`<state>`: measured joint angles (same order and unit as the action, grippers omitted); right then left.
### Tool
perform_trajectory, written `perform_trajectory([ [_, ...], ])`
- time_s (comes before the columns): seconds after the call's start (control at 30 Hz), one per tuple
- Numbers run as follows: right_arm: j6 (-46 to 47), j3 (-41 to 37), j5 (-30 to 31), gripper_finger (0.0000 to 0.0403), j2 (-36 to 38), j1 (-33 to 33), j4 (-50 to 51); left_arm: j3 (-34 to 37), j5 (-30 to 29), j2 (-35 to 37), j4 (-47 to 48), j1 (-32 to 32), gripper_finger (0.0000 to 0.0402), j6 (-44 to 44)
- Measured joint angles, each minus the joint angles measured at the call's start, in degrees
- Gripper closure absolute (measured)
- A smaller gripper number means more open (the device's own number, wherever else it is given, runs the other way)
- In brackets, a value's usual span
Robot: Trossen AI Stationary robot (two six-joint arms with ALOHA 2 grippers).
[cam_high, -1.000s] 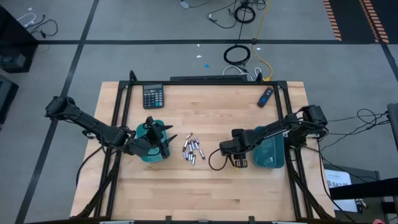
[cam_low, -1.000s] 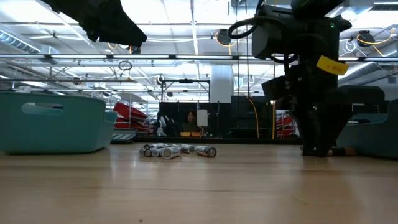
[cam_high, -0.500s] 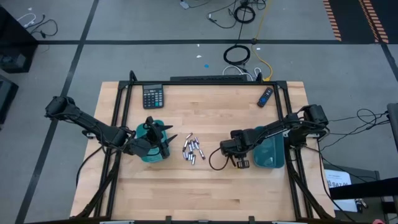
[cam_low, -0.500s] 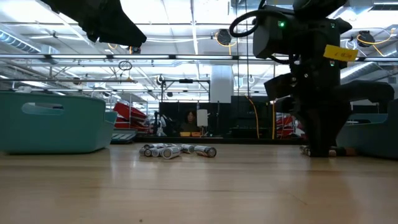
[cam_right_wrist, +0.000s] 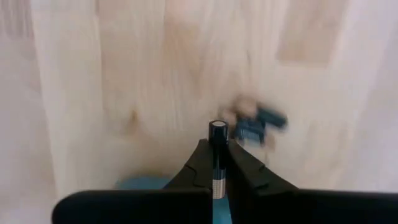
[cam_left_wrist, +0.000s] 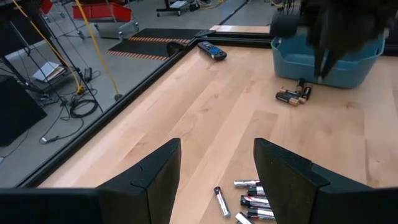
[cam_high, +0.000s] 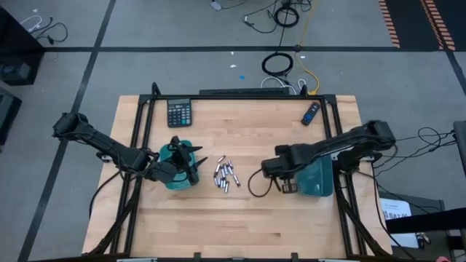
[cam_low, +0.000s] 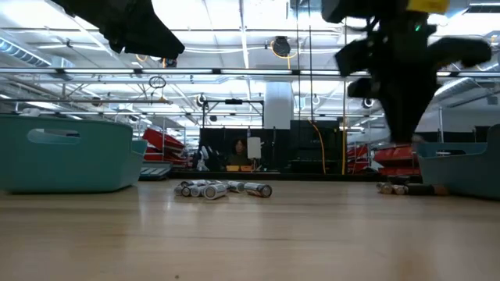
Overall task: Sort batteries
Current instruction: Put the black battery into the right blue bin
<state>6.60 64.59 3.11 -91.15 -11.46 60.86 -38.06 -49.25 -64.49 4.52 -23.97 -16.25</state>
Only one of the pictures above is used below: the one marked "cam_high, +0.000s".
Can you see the grey post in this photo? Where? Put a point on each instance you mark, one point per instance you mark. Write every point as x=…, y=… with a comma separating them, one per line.
x=460, y=145

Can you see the black metal table frame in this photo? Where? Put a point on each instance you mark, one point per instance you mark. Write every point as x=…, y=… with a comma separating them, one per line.
x=236, y=97

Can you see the dark cart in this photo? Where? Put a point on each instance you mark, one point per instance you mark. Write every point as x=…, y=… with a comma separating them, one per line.
x=429, y=220

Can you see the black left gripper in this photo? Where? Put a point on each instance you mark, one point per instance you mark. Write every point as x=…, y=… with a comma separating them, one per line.
x=182, y=160

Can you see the black cabinet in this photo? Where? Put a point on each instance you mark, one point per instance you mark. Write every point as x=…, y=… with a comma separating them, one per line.
x=14, y=54

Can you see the grey power adapter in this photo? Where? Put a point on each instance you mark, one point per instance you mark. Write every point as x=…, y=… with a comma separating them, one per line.
x=216, y=5

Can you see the long black bar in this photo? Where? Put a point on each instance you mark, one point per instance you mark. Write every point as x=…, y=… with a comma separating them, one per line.
x=244, y=91

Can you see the black remote control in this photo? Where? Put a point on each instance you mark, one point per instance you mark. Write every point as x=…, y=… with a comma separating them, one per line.
x=310, y=114

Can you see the black desk calculator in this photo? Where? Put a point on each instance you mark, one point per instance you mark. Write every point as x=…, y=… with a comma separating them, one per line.
x=179, y=116

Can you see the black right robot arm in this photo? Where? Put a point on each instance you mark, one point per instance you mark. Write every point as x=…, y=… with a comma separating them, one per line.
x=327, y=149

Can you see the black mat with orange stripes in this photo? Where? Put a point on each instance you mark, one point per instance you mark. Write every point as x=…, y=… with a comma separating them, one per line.
x=411, y=22

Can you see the black box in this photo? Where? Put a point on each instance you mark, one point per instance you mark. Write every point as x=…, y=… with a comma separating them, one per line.
x=7, y=113

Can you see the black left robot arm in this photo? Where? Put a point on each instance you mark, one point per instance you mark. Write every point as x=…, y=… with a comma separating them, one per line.
x=94, y=136

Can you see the white printed paper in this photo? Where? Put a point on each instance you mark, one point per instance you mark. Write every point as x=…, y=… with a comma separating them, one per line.
x=395, y=209

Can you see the teal plastic tray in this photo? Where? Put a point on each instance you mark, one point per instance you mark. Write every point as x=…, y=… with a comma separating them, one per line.
x=316, y=182
x=178, y=186

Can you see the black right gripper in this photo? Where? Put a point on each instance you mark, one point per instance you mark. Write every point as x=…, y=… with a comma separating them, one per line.
x=278, y=168

